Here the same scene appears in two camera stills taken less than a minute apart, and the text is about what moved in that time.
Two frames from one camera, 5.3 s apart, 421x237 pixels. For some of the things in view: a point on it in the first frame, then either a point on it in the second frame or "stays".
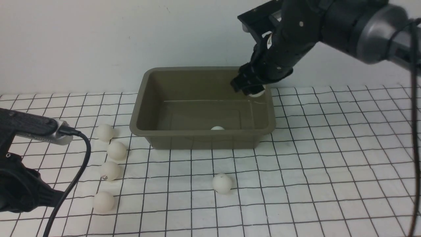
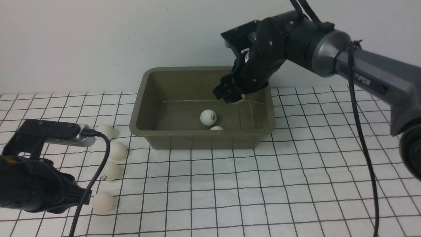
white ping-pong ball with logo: x=258 y=94 to x=208 y=117
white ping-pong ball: x=217 y=128 stays
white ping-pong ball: x=105 y=132 stays
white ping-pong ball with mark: x=110 y=171 stays
